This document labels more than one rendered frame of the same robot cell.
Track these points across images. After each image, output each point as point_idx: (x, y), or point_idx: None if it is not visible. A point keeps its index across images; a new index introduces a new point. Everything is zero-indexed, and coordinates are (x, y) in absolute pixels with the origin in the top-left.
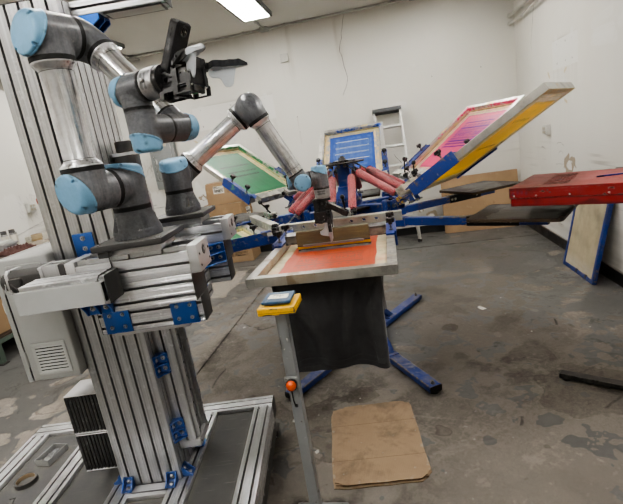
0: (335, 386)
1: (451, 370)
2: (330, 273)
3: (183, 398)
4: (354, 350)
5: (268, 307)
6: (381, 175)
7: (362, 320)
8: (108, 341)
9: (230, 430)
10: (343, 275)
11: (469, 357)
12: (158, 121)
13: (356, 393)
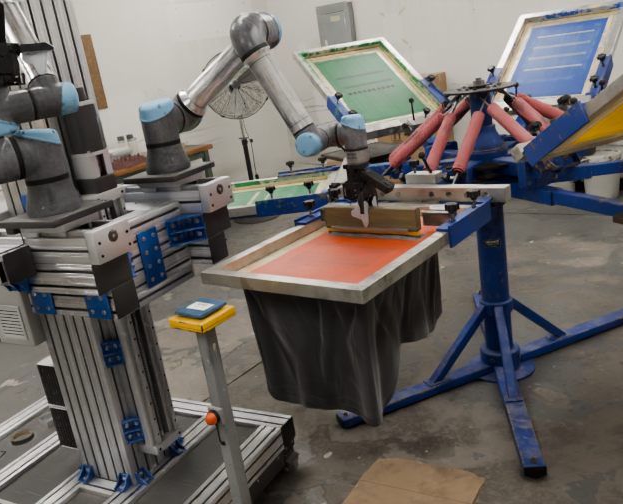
0: (408, 424)
1: (588, 449)
2: (285, 285)
3: (138, 396)
4: (338, 390)
5: (180, 318)
6: (531, 115)
7: (345, 353)
8: (60, 316)
9: (219, 446)
10: (300, 291)
11: None
12: (7, 102)
13: (427, 443)
